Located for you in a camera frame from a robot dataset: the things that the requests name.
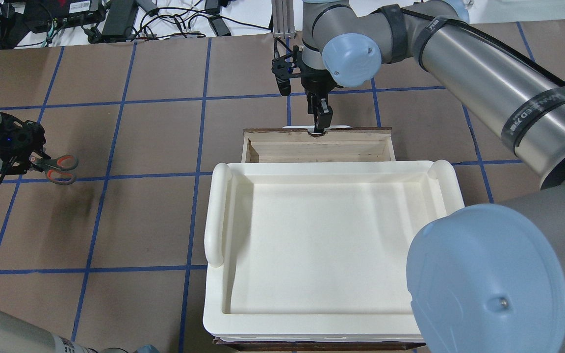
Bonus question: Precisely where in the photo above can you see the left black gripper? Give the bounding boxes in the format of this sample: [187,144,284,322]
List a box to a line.
[0,113,50,175]

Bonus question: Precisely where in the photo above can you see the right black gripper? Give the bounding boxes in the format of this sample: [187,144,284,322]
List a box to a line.
[302,74,336,133]

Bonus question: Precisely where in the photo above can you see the grey orange handled scissors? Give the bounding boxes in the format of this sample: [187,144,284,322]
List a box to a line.
[30,154,79,185]

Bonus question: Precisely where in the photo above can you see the dark wooden drawer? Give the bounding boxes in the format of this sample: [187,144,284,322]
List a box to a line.
[211,126,425,352]

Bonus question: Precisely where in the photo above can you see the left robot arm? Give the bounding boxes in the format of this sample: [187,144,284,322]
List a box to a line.
[0,112,94,353]

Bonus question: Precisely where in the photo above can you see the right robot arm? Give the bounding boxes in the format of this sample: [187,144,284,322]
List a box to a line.
[303,0,565,353]

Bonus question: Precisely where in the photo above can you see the cream plastic storage box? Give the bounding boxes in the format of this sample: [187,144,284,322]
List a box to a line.
[203,160,465,341]

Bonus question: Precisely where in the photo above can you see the black power adapter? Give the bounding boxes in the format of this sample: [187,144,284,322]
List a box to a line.
[101,0,138,43]

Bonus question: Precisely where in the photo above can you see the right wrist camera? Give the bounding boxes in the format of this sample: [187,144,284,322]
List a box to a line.
[271,38,302,97]

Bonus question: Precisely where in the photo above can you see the aluminium frame post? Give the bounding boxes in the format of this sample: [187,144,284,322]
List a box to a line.
[271,0,297,39]

